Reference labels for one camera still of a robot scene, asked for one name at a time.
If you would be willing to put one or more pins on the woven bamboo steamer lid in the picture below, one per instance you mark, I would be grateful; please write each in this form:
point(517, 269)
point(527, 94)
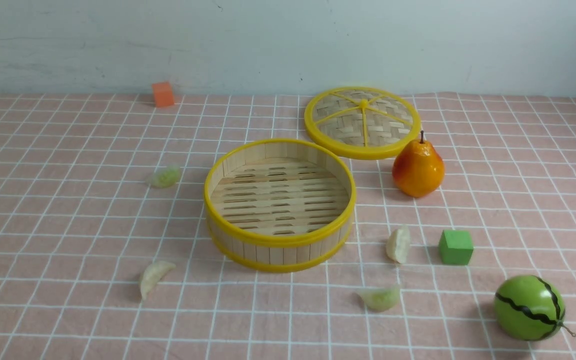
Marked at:
point(361, 123)

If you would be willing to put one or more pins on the white dumpling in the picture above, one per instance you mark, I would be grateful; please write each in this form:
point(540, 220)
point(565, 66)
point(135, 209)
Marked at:
point(152, 275)
point(398, 245)

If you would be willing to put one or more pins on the orange cube block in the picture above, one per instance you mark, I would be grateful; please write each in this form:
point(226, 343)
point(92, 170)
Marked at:
point(163, 94)

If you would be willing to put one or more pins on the green toy watermelon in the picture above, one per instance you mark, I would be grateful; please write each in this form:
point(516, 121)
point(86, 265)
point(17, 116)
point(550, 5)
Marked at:
point(529, 308)

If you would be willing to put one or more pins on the orange yellow toy pear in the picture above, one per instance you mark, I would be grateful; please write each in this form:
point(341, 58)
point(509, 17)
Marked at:
point(418, 170)

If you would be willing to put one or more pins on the bamboo steamer tray yellow rim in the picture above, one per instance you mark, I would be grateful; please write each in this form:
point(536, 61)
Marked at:
point(279, 205)

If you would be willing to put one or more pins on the green dumpling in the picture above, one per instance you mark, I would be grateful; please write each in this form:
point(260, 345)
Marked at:
point(165, 177)
point(380, 299)

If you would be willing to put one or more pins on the green cube block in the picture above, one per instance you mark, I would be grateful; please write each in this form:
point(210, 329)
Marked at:
point(456, 247)

